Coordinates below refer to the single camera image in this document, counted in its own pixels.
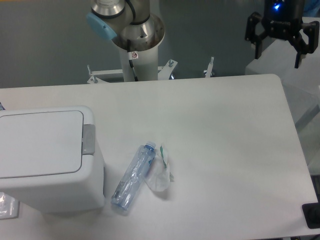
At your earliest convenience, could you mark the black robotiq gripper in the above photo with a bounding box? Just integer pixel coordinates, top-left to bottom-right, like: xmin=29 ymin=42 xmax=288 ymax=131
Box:
xmin=244 ymin=0 xmax=320 ymax=69

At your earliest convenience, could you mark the grey trash can push button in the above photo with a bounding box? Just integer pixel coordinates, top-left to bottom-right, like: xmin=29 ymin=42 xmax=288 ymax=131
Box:
xmin=82 ymin=124 xmax=96 ymax=155

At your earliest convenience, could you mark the white trash can body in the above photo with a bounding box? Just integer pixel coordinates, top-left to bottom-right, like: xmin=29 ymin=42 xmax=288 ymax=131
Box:
xmin=0 ymin=105 xmax=105 ymax=213

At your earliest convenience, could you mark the white trash can lid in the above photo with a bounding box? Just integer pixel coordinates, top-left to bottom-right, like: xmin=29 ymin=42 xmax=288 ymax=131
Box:
xmin=0 ymin=110 xmax=84 ymax=179

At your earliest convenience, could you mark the white box right of table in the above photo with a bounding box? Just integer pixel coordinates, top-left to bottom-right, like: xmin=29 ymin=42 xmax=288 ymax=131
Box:
xmin=244 ymin=16 xmax=320 ymax=83

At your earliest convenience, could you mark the white levelling foot bolt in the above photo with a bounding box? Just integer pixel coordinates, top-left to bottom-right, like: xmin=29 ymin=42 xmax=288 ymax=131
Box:
xmin=203 ymin=56 xmax=215 ymax=78

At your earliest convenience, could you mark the black device at table corner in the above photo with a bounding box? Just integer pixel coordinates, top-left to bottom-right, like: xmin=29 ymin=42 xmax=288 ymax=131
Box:
xmin=302 ymin=202 xmax=320 ymax=229

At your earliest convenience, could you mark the crumpled white plastic wrapper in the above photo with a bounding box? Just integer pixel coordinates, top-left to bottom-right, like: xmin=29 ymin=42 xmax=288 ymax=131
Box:
xmin=144 ymin=143 xmax=175 ymax=192

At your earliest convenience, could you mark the clear plastic water bottle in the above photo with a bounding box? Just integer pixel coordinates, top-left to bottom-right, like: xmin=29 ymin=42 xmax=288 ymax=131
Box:
xmin=111 ymin=141 xmax=156 ymax=211

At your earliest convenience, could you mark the clear plastic bag bottom left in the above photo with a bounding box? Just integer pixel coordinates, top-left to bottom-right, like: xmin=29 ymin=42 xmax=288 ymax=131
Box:
xmin=0 ymin=192 xmax=20 ymax=220

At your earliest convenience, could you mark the white metal base frame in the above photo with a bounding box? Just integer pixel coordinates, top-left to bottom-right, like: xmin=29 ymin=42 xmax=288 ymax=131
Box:
xmin=87 ymin=59 xmax=178 ymax=84

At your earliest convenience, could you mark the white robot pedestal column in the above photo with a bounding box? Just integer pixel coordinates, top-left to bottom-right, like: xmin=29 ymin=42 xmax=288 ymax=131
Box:
xmin=118 ymin=47 xmax=158 ymax=82

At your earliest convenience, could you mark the black cable on pedestal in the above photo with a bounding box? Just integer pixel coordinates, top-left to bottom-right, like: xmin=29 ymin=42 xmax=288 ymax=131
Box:
xmin=125 ymin=39 xmax=140 ymax=82

